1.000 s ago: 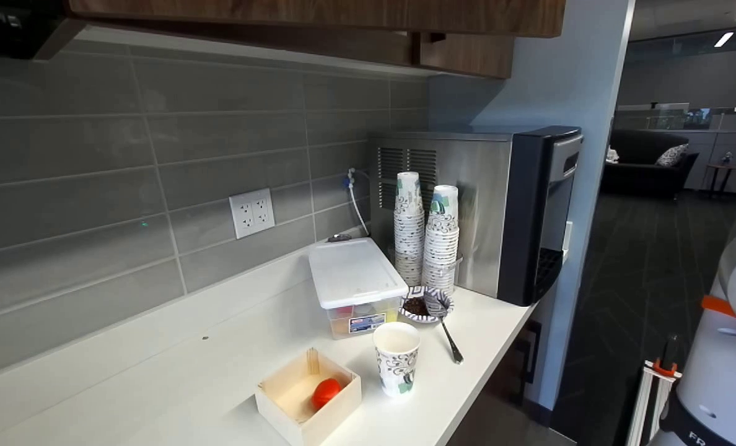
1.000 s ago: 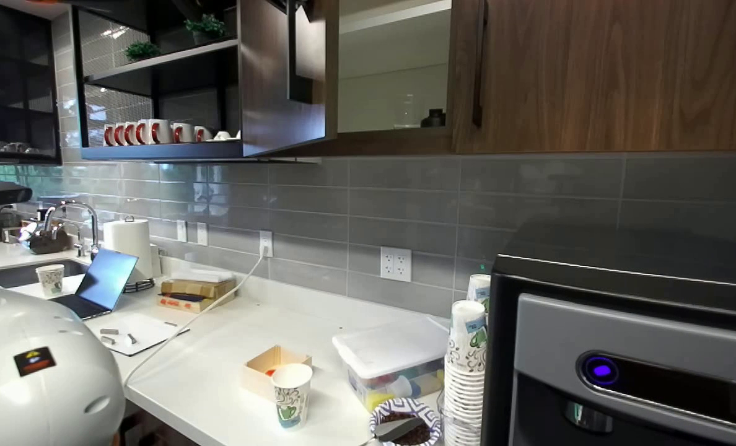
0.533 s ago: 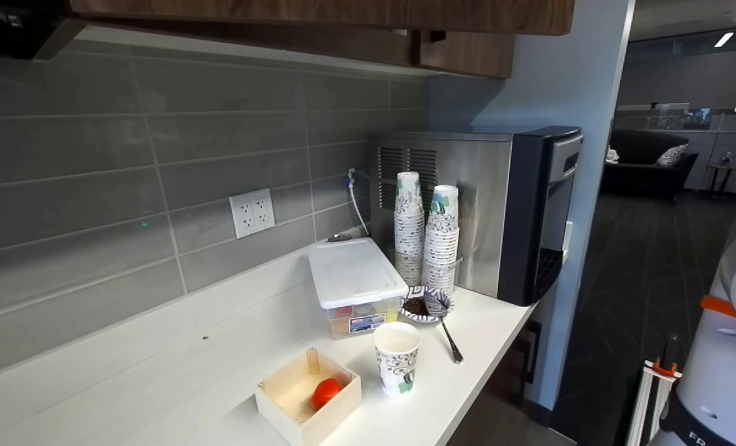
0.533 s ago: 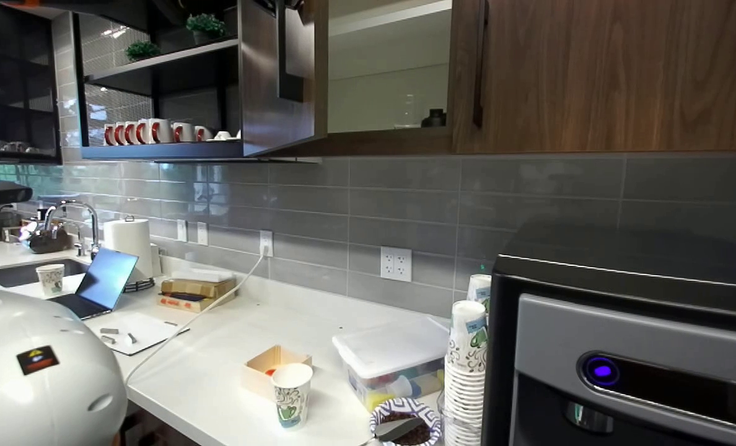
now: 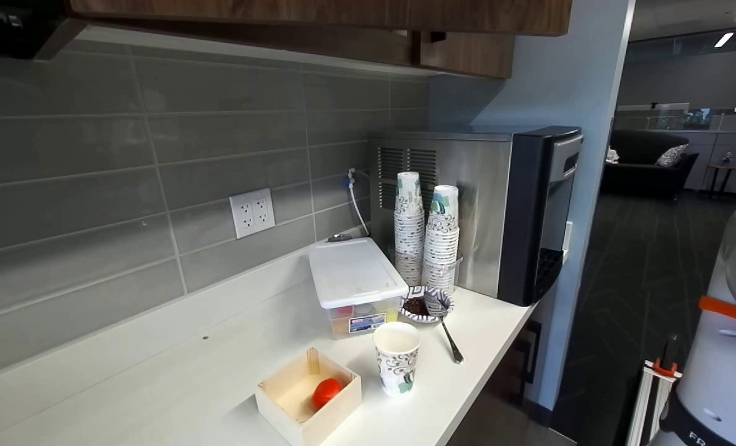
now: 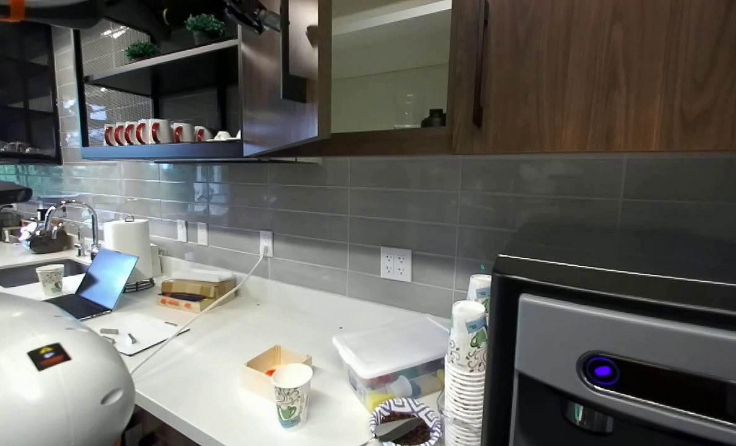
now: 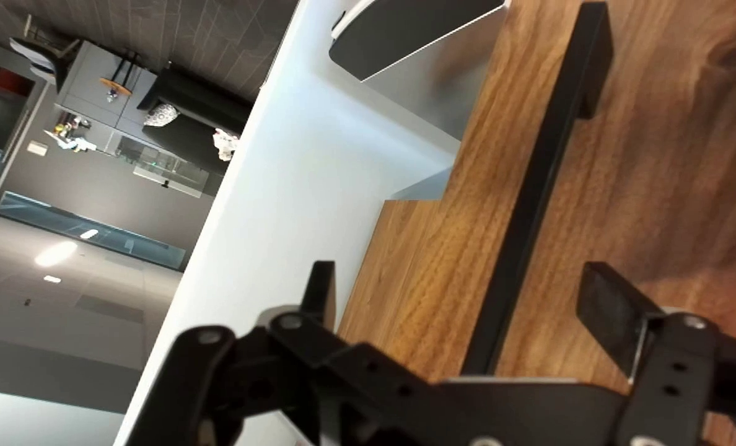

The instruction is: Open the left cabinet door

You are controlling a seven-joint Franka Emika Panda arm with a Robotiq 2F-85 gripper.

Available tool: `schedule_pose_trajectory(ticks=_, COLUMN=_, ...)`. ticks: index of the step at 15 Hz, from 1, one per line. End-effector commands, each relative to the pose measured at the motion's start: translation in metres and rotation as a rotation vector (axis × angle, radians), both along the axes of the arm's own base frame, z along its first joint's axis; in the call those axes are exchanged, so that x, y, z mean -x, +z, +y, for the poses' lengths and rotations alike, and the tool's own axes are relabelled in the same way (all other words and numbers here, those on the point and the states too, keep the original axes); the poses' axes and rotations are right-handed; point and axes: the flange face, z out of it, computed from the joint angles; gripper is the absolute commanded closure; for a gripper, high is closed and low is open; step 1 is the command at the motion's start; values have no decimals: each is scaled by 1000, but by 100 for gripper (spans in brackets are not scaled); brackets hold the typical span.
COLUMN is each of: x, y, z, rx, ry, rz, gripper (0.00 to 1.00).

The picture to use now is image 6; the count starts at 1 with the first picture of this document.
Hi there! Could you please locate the black door handle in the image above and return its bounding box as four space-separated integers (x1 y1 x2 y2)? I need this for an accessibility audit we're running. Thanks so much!
279 0 308 104
470 0 491 129

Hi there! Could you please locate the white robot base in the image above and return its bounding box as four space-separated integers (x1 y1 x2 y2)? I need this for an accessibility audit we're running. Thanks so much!
0 292 133 446

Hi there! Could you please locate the left paper cup stack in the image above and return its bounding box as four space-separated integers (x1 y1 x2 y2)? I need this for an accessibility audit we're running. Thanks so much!
465 276 491 322

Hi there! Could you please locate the paper cup stack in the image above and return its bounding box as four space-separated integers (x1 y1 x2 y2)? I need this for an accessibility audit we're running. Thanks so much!
465 276 491 322
444 301 489 446

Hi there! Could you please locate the clear plastic container white lid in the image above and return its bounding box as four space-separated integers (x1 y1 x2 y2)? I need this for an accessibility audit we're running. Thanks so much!
333 318 448 412

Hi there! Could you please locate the patterned paper cup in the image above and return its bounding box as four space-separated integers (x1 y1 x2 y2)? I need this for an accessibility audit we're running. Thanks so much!
271 363 313 430

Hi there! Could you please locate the right paper cup stack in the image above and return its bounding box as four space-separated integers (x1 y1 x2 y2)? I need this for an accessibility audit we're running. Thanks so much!
444 301 489 446

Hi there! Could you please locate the small wooden box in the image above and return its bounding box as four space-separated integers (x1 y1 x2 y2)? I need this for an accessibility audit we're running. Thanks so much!
241 344 313 399

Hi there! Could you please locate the stack of books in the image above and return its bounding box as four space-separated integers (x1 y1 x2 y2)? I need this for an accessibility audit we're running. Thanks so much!
159 277 237 312

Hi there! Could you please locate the patterned bowl with chocolate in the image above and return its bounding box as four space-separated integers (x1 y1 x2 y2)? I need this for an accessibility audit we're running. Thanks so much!
369 399 444 446

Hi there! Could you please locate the red white mug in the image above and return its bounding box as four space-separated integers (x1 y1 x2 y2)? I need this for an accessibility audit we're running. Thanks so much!
137 119 170 144

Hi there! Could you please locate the paper towel roll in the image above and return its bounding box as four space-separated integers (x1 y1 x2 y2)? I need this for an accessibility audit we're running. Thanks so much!
104 219 154 291

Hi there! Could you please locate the white paper sheet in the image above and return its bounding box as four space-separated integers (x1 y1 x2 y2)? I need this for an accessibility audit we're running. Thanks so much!
90 312 183 357

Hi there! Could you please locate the green potted plant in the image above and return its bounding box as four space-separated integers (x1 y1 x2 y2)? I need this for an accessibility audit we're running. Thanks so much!
183 14 229 46

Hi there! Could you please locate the blue laptop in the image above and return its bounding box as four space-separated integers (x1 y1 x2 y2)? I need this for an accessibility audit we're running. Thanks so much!
50 251 137 321

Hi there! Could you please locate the black water dispenser machine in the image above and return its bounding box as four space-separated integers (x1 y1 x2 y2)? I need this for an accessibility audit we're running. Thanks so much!
480 224 736 446

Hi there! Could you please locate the kitchen faucet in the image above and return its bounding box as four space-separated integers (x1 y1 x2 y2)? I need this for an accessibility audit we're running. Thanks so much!
45 199 101 258

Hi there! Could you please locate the paper cup near sink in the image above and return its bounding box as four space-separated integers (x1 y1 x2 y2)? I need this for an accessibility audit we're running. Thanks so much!
37 263 65 296

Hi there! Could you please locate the white wall outlet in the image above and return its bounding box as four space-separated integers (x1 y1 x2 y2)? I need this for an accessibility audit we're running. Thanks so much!
257 232 272 258
379 249 411 284

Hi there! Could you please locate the white charging cable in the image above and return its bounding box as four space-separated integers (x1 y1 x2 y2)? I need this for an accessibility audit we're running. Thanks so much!
127 243 272 375

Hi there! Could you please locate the black open wall shelf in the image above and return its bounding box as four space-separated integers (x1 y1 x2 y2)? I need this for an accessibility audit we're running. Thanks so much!
79 0 244 163

